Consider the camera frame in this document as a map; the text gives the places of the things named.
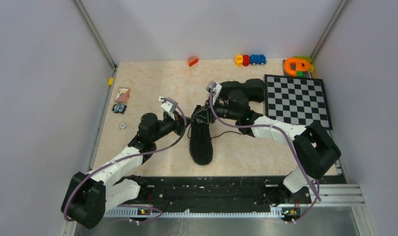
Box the orange toy brick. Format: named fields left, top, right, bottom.
left=187, top=56, right=199, bottom=67

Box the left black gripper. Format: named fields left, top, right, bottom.
left=151, top=110, right=193, bottom=142

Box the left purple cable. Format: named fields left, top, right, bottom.
left=62, top=97, right=188, bottom=225

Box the small blue black toy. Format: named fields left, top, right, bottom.
left=111, top=103, right=127, bottom=114

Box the pink triangle card box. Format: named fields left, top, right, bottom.
left=114, top=88, right=131, bottom=104

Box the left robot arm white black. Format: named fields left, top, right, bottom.
left=61, top=112, right=192, bottom=229

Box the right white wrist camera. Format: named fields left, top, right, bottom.
left=206, top=81, right=222, bottom=97

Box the purple cable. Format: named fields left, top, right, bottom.
left=209, top=84, right=322, bottom=224
left=62, top=97, right=188, bottom=225

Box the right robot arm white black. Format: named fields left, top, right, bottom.
left=189, top=88, right=341, bottom=203

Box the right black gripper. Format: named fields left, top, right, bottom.
left=193, top=95, right=239, bottom=124

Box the black shoe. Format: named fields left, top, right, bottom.
left=187, top=105, right=245, bottom=166
left=219, top=78, right=265, bottom=103

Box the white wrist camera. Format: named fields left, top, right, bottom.
left=158, top=96, right=178, bottom=113
left=206, top=81, right=222, bottom=97

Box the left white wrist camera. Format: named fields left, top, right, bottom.
left=158, top=96, right=178, bottom=113

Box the blue toy car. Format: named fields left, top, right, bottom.
left=249, top=54, right=267, bottom=65

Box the red toy cylinder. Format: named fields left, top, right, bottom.
left=243, top=55, right=250, bottom=66

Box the orange ring toy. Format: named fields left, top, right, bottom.
left=283, top=58, right=313, bottom=78

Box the black white checkerboard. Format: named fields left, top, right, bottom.
left=264, top=75, right=333, bottom=130

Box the yellow clip on rail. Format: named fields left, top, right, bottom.
left=108, top=77, right=114, bottom=86

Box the yellow toy cylinder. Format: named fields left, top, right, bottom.
left=234, top=55, right=243, bottom=66

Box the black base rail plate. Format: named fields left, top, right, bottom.
left=124, top=175, right=314, bottom=213

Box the small round metal disc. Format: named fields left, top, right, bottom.
left=119, top=122, right=127, bottom=130

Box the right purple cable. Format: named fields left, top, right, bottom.
left=209, top=84, right=322, bottom=224

